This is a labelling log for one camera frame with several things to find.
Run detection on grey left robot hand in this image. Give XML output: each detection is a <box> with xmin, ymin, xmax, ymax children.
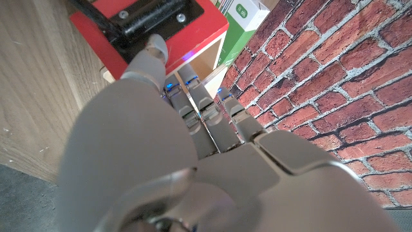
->
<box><xmin>54</xmin><ymin>34</ymin><xmax>402</xmax><ymax>232</ymax></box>

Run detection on wooden drawer with red front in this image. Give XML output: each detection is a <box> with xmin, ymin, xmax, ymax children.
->
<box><xmin>69</xmin><ymin>0</ymin><xmax>230</xmax><ymax>81</ymax></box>

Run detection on green and white package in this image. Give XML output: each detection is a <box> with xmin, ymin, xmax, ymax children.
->
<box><xmin>215</xmin><ymin>0</ymin><xmax>271</xmax><ymax>68</ymax></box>

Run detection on printed brick backdrop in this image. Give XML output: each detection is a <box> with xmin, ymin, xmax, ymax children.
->
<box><xmin>214</xmin><ymin>0</ymin><xmax>412</xmax><ymax>209</ymax></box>

